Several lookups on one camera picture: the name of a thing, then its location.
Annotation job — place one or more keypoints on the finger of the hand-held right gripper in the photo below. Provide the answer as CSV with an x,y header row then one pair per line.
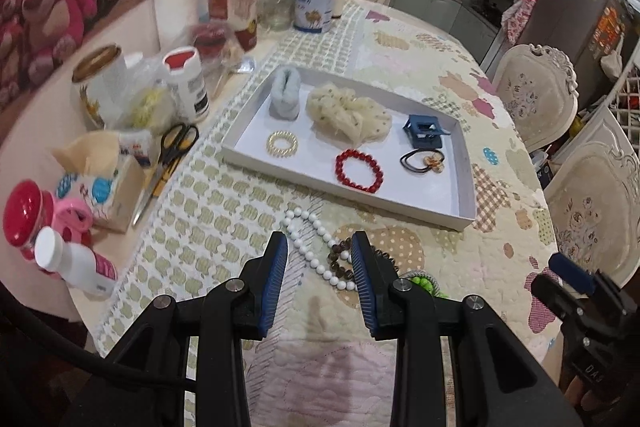
x,y
570,269
547,294

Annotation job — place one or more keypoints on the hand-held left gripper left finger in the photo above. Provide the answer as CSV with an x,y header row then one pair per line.
x,y
277,277

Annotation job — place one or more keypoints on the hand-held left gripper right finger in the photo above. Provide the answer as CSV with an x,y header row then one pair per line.
x,y
362,277

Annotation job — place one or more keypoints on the white shallow tray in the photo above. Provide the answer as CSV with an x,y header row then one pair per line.
x,y
300,162

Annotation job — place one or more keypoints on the blue hair claw clip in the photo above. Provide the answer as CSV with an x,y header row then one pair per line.
x,y
415,123

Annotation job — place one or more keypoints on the cream dotted chiffon scrunchie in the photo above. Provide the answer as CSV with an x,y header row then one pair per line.
x,y
345,114

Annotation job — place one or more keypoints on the grey fluffy hair clip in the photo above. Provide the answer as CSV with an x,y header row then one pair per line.
x,y
285,99

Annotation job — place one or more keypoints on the person's right hand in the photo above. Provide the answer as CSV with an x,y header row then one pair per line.
x,y
580,394

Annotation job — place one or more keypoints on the patchwork quilted table cover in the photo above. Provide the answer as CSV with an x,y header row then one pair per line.
x,y
225,217

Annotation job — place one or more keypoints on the white lattice storage rack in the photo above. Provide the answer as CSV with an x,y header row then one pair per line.
x,y
625,92

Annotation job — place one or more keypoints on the printed tissue box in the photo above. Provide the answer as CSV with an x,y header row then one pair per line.
x,y
100,197

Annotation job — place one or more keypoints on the white bottle with pink label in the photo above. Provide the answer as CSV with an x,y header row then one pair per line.
x,y
80,264

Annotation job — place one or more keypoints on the white bottle with red cap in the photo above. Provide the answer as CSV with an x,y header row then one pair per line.
x,y
187,87

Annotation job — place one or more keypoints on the white hanging cloth bag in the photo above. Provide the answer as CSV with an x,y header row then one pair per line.
x,y
612,62

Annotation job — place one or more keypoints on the clear plastic bag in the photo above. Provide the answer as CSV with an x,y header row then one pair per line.
x,y
145,107

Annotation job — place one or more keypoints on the red fridge poster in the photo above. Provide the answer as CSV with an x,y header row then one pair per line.
x,y
607,27

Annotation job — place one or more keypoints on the red lid jar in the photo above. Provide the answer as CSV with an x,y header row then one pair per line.
x,y
25,217

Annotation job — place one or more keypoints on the gold lid tin can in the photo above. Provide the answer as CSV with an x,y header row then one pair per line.
x,y
102,82

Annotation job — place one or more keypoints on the grey refrigerator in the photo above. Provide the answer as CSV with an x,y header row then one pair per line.
x,y
560,7

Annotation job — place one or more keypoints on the pink patterned hanging cloth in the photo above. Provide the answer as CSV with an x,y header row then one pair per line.
x,y
522,7

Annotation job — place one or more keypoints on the small empty glass jar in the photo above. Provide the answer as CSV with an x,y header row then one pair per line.
x,y
277,9

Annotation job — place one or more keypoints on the white kitchen cabinets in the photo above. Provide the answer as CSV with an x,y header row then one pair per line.
x,y
440,12

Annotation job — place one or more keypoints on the blue milk powder can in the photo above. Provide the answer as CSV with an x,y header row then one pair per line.
x,y
315,2

